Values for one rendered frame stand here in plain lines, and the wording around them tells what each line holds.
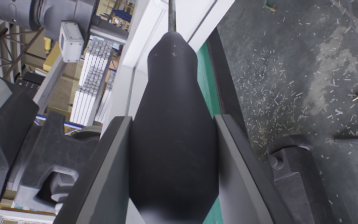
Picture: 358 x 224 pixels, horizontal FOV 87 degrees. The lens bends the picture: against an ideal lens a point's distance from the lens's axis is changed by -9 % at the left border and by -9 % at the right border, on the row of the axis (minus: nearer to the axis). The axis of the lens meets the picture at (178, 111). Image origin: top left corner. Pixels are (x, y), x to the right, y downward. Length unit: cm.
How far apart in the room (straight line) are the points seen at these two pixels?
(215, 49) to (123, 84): 12
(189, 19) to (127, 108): 13
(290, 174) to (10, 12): 92
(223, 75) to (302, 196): 73
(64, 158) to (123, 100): 16
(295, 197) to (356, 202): 23
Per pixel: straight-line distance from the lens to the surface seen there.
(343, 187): 104
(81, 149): 38
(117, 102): 24
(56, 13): 36
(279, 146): 97
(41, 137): 38
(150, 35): 27
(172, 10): 17
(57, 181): 41
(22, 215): 231
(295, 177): 92
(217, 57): 25
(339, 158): 106
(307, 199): 89
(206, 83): 20
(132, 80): 28
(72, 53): 33
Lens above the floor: 96
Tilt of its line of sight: 23 degrees down
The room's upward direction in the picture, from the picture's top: 72 degrees counter-clockwise
